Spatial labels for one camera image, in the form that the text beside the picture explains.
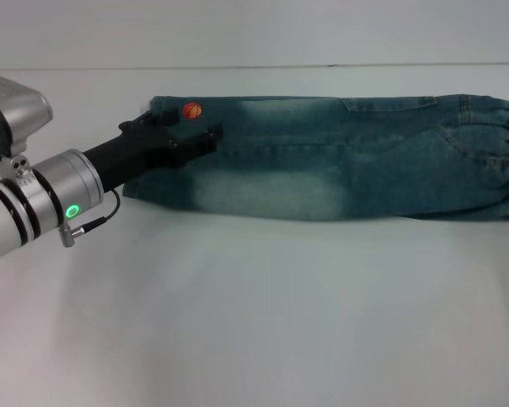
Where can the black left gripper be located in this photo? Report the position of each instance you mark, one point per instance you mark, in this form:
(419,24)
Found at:
(135,157)

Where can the blue denim shorts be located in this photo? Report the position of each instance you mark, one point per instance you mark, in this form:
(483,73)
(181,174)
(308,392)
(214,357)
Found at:
(322,148)

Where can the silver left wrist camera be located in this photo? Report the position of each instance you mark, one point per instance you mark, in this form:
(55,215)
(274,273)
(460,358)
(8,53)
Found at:
(12,110)

